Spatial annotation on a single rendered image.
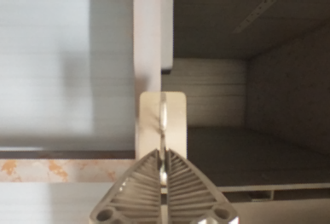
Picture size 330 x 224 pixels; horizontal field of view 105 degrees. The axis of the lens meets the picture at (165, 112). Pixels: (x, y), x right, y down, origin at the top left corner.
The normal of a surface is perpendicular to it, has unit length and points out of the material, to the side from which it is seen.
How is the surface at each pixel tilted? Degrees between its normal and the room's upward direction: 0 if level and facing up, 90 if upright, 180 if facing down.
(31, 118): 90
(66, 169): 90
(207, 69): 90
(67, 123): 90
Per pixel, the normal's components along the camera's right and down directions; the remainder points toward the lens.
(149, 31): 0.04, 0.08
